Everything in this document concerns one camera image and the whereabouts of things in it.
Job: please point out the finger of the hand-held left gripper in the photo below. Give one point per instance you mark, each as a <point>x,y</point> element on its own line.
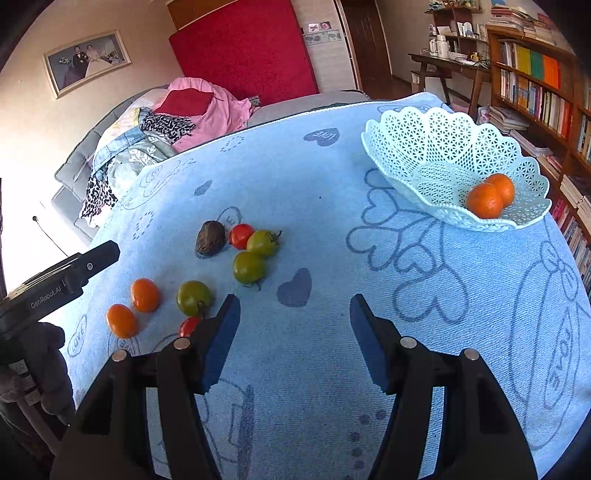
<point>99,258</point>

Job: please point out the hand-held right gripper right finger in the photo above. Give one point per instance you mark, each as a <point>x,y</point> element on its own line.
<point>367,339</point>

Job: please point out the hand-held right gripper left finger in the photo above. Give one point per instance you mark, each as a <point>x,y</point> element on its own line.
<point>222,339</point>

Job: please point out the small oval red tomato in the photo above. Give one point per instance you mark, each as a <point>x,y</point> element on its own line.
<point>189,326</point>

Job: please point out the green tomato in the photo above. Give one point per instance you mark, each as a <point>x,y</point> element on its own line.
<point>194,297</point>
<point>263,243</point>
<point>249,266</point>

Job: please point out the orange tangerine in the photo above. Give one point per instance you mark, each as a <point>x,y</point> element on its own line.
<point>504,187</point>
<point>122,320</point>
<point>484,201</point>
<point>145,294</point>

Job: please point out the brown wrinkled fruit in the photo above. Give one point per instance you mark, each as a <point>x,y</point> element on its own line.
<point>210,237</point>

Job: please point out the round red tomato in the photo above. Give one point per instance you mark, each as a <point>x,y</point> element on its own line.
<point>241,235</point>

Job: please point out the pale blue lattice basket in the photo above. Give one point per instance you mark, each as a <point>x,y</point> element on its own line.
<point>443,157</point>

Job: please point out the person's left hand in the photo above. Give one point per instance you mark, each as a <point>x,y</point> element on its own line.
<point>48,360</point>

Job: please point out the grey bed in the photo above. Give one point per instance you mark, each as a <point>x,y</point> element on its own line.
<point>69,184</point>

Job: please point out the blue printed blanket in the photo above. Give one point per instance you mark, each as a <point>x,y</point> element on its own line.
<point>323,240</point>

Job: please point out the floral quilt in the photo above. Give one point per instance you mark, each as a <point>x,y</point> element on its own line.
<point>134,147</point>

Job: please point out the leopard print cloth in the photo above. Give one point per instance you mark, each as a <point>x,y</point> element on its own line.
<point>168,124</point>

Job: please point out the red pillow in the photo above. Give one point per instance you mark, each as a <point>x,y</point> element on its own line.
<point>184,101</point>

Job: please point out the pink cloth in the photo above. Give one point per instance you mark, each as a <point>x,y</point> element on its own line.
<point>217,115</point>

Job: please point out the red padded headboard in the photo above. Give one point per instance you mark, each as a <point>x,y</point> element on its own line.
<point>244,50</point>

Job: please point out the stacks of floor books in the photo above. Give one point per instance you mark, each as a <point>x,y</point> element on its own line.
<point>517,129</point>

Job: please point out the wooden desk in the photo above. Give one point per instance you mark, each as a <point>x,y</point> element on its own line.
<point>450,69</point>

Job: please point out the dark wooden door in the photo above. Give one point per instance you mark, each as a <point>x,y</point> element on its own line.
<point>369,37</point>

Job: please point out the white kettle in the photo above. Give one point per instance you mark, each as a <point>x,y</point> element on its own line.
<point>442,46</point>

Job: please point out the rows of shelved books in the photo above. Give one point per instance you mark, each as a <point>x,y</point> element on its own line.
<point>535,87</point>

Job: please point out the wooden bookshelf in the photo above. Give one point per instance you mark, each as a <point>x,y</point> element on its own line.
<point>568,110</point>

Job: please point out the small wooden desk shelf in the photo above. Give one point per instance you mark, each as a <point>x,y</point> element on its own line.
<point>455,25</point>

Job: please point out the book pile atop bookshelf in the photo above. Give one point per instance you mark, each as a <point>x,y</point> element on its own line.
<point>517,23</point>

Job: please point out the framed wall photo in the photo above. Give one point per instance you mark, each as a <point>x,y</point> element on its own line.
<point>87,60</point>

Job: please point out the small pink wall photos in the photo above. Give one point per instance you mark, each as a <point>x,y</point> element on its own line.
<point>318,26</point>

